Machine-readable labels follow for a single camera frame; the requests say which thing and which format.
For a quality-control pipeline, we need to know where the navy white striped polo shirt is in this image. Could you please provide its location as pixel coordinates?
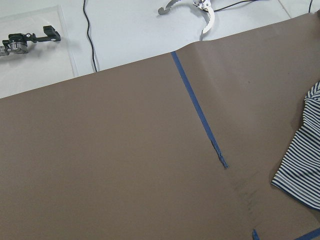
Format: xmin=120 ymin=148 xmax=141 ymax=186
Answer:
xmin=271 ymin=82 xmax=320 ymax=211

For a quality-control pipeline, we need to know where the clear plastic sheet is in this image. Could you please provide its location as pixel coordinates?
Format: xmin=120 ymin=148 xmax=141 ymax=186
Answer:
xmin=0 ymin=5 xmax=78 ymax=98

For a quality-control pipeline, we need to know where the black thin table cable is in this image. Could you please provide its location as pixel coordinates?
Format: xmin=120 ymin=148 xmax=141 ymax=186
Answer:
xmin=82 ymin=0 xmax=98 ymax=73

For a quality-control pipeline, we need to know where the black camera clamp mount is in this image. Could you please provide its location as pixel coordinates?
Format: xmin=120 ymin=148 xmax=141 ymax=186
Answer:
xmin=0 ymin=25 xmax=61 ymax=57

